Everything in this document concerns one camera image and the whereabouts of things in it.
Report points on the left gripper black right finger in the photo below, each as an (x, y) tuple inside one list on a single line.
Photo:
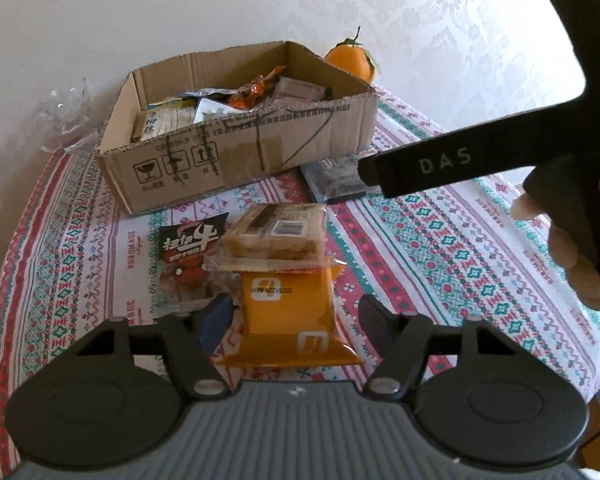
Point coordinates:
[(381, 327)]

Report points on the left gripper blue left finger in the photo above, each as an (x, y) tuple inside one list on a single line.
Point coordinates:
[(213, 321)]

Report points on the orange yellow snack bag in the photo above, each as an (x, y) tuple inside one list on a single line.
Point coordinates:
[(290, 320)]

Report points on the white grey printed snack bag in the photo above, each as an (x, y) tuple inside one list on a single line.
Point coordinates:
[(210, 103)]

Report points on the brown pig logo snack packet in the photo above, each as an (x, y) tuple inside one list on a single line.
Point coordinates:
[(295, 91)]

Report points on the right hand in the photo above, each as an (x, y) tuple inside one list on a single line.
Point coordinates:
[(580, 272)]

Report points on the black red beef snack packet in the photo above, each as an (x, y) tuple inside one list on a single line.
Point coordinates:
[(184, 284)]

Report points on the wrapped bread cake packet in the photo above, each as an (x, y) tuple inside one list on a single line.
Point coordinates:
[(282, 237)]

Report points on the clear dark snack bag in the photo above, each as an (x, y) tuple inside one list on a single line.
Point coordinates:
[(336, 180)]

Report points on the patterned tablecloth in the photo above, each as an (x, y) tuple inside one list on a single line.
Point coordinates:
[(449, 253)]

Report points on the open cardboard box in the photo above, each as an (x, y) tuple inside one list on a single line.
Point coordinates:
[(226, 152)]

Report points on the yellow noodle packet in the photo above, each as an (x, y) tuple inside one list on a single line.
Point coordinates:
[(163, 118)]

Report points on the orange crumpled snack wrapper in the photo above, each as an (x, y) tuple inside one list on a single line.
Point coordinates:
[(251, 95)]

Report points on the orange fruit with leaf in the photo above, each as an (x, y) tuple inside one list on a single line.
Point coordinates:
[(351, 56)]

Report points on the clear glass cup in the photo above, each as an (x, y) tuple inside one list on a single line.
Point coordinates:
[(63, 121)]

